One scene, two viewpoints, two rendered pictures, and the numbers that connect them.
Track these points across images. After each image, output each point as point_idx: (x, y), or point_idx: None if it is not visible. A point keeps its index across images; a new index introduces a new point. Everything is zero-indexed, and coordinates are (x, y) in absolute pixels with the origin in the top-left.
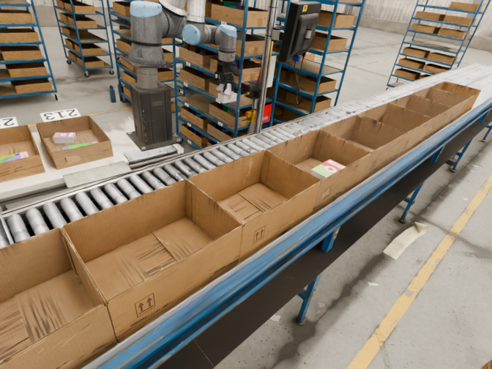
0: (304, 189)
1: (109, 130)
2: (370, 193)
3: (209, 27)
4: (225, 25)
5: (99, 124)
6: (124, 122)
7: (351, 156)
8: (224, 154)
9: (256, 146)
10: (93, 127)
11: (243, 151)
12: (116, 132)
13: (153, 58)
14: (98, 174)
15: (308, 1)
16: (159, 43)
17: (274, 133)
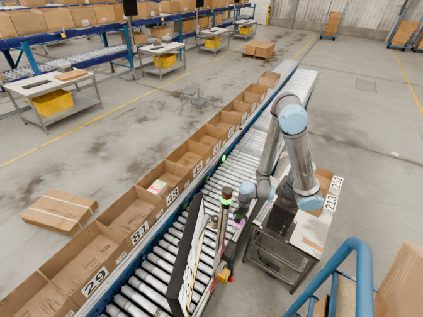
0: (171, 153)
1: (310, 221)
2: None
3: (261, 185)
4: (249, 185)
5: (324, 227)
6: (315, 237)
7: None
8: None
9: (207, 247)
10: (312, 211)
11: (214, 235)
12: (303, 221)
13: (282, 181)
14: None
15: (187, 247)
16: (286, 180)
17: (198, 283)
